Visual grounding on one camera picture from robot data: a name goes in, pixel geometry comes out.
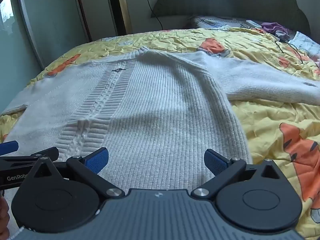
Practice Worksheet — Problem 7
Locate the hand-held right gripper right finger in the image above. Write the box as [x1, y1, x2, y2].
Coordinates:
[191, 148, 288, 201]

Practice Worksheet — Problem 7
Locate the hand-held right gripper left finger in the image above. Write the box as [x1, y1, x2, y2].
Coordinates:
[23, 147, 125, 202]

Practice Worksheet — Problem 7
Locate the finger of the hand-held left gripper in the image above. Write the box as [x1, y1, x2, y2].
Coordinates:
[0, 140, 20, 157]
[0, 147, 60, 172]

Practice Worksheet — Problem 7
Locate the white knit sweater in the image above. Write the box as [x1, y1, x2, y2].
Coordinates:
[0, 46, 320, 193]

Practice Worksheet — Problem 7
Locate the person's left hand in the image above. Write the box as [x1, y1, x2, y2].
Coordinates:
[0, 198, 11, 240]

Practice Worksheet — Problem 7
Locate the yellow printed bedspread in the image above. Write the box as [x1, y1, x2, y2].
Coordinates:
[0, 27, 320, 240]

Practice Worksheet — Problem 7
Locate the wardrobe door with flower print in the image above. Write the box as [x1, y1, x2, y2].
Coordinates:
[0, 0, 91, 112]

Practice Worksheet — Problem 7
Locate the printed pillow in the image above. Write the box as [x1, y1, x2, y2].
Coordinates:
[188, 16, 263, 31]

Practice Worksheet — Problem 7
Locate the white remote control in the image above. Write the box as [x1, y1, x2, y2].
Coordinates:
[246, 19, 262, 29]

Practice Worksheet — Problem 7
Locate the purple cloth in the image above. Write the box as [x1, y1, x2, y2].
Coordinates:
[261, 22, 291, 37]

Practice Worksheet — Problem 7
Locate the white printed cloth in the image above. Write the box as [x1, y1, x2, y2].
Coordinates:
[289, 31, 320, 57]

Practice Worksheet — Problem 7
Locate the gold tower air conditioner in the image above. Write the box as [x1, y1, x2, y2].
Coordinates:
[103, 0, 133, 35]

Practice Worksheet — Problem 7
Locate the grey padded headboard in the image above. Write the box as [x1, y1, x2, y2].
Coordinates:
[151, 0, 312, 37]

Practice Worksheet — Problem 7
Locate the thin black cable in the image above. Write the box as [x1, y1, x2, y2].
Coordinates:
[274, 39, 320, 68]

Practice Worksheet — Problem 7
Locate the black power cable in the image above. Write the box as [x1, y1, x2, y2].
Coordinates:
[142, 0, 165, 31]

